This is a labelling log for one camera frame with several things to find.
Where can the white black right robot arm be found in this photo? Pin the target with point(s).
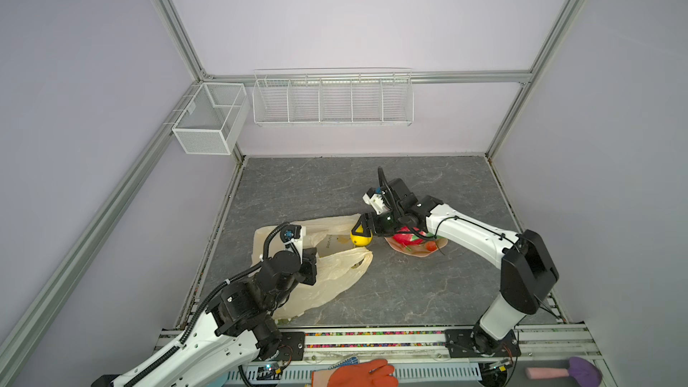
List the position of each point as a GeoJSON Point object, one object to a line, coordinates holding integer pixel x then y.
{"type": "Point", "coordinates": [527, 269]}

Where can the white mesh box basket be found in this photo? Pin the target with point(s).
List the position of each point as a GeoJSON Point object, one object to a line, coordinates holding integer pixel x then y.
{"type": "Point", "coordinates": [213, 118]}

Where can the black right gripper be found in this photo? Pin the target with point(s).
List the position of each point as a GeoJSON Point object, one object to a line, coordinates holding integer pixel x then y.
{"type": "Point", "coordinates": [365, 219]}

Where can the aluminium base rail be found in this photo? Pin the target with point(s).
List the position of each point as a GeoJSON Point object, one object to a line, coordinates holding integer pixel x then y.
{"type": "Point", "coordinates": [415, 344]}

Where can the purple pink brush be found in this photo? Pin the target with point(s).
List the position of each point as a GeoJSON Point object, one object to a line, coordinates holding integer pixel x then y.
{"type": "Point", "coordinates": [581, 370]}

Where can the pink fake dragon fruit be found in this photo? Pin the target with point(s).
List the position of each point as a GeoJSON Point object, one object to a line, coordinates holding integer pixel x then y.
{"type": "Point", "coordinates": [407, 238]}

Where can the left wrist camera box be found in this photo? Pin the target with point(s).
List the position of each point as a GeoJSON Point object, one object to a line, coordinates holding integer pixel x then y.
{"type": "Point", "coordinates": [292, 237]}

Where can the yellow fake lemon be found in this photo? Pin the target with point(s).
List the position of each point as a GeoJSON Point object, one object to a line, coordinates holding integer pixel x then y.
{"type": "Point", "coordinates": [360, 241]}

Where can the aluminium corner frame post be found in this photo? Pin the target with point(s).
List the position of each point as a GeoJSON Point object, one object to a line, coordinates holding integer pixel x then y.
{"type": "Point", "coordinates": [175, 27]}

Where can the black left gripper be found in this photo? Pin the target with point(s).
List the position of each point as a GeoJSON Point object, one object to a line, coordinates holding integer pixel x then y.
{"type": "Point", "coordinates": [309, 261]}

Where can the orange work glove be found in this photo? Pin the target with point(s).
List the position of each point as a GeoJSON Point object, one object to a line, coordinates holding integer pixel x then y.
{"type": "Point", "coordinates": [375, 373]}

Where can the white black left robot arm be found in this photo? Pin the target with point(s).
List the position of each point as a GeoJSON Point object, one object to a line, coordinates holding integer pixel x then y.
{"type": "Point", "coordinates": [234, 324]}

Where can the peach wavy fruit bowl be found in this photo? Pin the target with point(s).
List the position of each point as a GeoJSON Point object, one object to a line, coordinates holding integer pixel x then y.
{"type": "Point", "coordinates": [419, 251]}

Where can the white wire wall shelf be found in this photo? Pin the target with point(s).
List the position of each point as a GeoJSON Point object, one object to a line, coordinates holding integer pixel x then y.
{"type": "Point", "coordinates": [333, 96]}

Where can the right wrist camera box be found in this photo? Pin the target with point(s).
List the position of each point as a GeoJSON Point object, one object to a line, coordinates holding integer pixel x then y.
{"type": "Point", "coordinates": [374, 198]}

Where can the translucent banana print plastic bag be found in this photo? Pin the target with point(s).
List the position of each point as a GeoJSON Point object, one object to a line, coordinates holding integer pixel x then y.
{"type": "Point", "coordinates": [340, 264]}

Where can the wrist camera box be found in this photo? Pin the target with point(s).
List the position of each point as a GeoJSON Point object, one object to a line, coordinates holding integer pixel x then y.
{"type": "Point", "coordinates": [374, 198]}
{"type": "Point", "coordinates": [292, 237]}

